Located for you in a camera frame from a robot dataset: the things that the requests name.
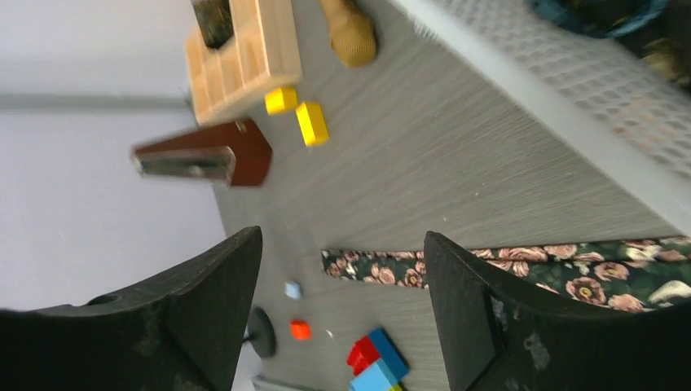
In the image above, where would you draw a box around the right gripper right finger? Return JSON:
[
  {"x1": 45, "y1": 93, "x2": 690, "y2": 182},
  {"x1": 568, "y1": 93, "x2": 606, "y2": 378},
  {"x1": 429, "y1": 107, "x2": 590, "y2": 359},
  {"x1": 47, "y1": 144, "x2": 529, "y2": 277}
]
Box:
[{"x1": 424, "y1": 231, "x2": 690, "y2": 390}]

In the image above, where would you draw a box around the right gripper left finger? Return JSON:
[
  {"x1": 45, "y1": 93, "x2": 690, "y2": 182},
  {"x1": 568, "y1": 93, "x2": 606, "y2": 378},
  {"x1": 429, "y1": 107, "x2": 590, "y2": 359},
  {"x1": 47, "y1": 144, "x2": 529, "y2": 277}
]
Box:
[{"x1": 1, "y1": 226, "x2": 263, "y2": 390}]

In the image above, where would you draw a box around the black pink floral tie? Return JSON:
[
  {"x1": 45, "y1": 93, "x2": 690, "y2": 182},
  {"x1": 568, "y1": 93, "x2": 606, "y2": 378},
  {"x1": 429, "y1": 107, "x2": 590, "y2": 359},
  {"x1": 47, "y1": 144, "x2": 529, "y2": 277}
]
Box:
[{"x1": 321, "y1": 236, "x2": 690, "y2": 313}]

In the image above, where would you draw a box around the blue toy brick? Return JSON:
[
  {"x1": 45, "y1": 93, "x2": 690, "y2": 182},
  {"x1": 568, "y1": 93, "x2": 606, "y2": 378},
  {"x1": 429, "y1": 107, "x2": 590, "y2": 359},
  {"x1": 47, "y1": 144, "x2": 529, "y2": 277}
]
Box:
[{"x1": 349, "y1": 327, "x2": 410, "y2": 391}]

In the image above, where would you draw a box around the light blue small cube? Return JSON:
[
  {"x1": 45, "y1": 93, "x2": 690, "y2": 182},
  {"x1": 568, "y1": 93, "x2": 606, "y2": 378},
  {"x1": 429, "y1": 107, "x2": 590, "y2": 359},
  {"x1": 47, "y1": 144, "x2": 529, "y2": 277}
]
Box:
[{"x1": 284, "y1": 281, "x2": 302, "y2": 301}]

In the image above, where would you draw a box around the orange red small brick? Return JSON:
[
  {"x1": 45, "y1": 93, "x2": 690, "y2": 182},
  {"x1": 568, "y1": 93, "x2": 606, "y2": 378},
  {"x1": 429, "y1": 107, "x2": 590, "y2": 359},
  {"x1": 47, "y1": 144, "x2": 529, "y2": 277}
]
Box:
[{"x1": 290, "y1": 319, "x2": 312, "y2": 340}]

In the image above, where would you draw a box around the red toy brick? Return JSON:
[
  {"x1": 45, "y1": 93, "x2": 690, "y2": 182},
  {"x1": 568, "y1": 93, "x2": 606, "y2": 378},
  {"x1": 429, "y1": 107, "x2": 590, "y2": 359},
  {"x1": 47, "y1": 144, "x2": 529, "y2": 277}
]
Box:
[{"x1": 346, "y1": 336, "x2": 381, "y2": 376}]

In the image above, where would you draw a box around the brown wooden metronome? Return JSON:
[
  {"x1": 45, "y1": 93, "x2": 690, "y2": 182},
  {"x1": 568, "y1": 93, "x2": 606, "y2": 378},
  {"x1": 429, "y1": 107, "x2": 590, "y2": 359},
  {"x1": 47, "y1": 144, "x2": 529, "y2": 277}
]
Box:
[{"x1": 131, "y1": 118, "x2": 273, "y2": 187}]

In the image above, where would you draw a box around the yellow block upright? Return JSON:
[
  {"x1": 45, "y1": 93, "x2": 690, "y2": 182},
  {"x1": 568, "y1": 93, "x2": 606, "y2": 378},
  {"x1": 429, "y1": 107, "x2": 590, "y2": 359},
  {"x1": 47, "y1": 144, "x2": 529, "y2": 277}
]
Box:
[{"x1": 295, "y1": 102, "x2": 330, "y2": 147}]

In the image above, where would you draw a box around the yellow block near tray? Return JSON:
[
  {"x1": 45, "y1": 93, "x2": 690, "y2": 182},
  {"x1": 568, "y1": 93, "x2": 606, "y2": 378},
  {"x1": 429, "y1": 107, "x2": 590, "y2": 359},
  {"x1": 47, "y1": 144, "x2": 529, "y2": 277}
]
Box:
[{"x1": 264, "y1": 86, "x2": 298, "y2": 115}]

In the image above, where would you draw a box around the white plastic basket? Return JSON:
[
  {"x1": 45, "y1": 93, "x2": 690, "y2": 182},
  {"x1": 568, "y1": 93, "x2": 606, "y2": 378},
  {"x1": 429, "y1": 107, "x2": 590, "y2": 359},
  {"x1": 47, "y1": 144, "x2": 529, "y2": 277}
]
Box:
[{"x1": 397, "y1": 1, "x2": 690, "y2": 234}]

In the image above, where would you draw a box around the wooden compartment tray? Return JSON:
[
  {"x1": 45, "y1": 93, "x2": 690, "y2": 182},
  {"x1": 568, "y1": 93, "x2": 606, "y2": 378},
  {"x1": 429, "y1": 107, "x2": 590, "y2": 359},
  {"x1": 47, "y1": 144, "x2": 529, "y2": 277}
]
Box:
[{"x1": 185, "y1": 0, "x2": 302, "y2": 125}]

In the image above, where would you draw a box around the dark rolled tie in tray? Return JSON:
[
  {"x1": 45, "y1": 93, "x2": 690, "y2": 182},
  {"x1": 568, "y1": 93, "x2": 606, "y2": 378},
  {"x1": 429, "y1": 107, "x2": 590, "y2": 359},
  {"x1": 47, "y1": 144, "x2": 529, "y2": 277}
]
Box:
[{"x1": 191, "y1": 0, "x2": 235, "y2": 50}]

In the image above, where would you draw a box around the dark floral tie in basket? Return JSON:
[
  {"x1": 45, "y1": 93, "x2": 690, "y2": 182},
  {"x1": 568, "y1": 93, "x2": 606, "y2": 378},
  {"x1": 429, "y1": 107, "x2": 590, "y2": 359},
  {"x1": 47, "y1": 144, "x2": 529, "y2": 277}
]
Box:
[{"x1": 640, "y1": 32, "x2": 690, "y2": 94}]

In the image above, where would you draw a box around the blue patterned tie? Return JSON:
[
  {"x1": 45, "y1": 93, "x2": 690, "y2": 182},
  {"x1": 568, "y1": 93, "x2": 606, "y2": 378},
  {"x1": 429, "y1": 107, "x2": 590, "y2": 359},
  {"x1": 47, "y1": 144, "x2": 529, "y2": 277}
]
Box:
[{"x1": 526, "y1": 0, "x2": 669, "y2": 39}]

